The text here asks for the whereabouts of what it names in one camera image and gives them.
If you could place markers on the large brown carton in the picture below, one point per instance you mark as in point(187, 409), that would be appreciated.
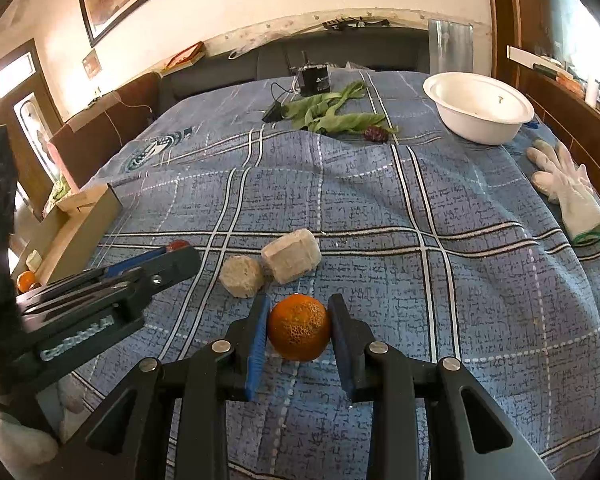
point(105, 125)

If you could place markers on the white work glove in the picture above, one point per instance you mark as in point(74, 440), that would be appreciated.
point(572, 185)

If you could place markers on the dark grey sofa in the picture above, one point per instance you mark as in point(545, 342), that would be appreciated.
point(260, 67)

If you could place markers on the white plastic basin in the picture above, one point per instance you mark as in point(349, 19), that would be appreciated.
point(480, 110)

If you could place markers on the black power adapter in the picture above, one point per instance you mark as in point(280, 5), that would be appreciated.
point(273, 111)

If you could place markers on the wooden glazed door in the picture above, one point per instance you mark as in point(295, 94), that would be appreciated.
point(15, 110)

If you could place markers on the short beige round cake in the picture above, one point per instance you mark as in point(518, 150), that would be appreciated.
point(242, 276)

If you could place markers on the blue plaid blanket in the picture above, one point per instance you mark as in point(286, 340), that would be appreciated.
point(430, 260)

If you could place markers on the cardboard box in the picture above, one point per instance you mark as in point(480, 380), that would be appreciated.
point(80, 230)

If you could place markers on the lumpy beige cake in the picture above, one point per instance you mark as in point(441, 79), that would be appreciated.
point(291, 256)

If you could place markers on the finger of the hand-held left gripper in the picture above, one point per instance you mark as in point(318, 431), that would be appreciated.
point(132, 261)
point(175, 265)

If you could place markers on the green cloth strip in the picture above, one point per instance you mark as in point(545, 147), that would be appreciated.
point(330, 112)

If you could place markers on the red flat box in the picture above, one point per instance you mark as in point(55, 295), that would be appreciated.
point(182, 57)

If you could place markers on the orange with spotted patch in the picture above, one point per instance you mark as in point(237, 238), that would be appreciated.
point(300, 327)

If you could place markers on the clear glass container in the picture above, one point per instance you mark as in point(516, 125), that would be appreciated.
point(450, 45)

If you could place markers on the person's left hand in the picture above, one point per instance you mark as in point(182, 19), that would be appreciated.
point(5, 447)

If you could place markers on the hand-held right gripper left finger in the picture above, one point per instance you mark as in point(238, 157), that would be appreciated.
point(257, 345)

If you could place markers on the large smooth orange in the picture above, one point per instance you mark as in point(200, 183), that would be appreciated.
point(25, 281)

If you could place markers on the wooden side cabinet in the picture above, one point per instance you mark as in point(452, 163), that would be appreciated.
point(565, 105)

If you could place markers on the green plastic bag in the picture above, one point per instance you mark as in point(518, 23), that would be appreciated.
point(60, 191)

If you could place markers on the small wall poster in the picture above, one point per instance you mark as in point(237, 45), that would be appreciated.
point(91, 64)

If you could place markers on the black cylindrical device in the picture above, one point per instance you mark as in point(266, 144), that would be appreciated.
point(314, 80)

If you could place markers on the red cherry tomato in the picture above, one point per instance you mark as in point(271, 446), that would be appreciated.
point(179, 245)

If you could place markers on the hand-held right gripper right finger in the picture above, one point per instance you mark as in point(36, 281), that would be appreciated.
point(341, 350)

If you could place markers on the dried dark jujube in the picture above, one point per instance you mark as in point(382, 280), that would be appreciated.
point(375, 134)

